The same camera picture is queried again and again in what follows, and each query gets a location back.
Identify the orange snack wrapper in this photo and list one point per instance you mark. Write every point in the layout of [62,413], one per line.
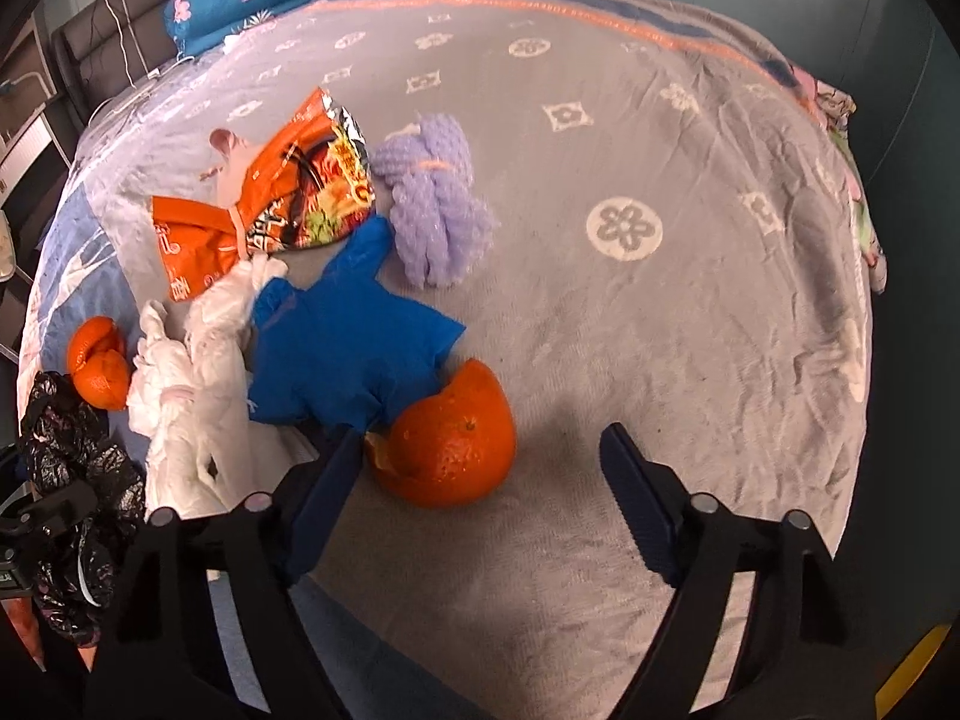
[300,187]

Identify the black plastic bag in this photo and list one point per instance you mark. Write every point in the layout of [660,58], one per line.
[67,435]

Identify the white plastic bag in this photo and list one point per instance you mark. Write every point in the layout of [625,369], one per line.
[202,390]

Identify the large orange peel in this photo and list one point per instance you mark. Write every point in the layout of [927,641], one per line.
[450,450]

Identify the grey padded headboard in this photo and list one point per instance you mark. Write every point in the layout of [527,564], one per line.
[90,52]

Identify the purple knitted cloth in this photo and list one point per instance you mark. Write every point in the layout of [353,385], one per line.
[435,202]

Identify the pale pink paper scrap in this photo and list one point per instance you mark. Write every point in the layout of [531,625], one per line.
[229,165]

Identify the cartoon printed sheet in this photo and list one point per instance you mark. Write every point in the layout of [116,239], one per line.
[862,217]

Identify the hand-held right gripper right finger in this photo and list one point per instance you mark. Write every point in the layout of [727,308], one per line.
[637,502]

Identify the white shelf unit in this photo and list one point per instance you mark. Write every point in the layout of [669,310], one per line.
[22,142]

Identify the small orange peel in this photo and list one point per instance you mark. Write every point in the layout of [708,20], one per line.
[97,375]

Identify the yellow rimmed trash bin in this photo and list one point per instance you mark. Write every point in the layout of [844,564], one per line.
[911,671]

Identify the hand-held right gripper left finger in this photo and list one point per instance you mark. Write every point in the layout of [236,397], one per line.
[322,510]

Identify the blue plastic glove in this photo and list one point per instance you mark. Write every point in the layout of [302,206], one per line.
[352,345]

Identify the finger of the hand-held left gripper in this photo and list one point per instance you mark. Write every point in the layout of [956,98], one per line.
[64,510]

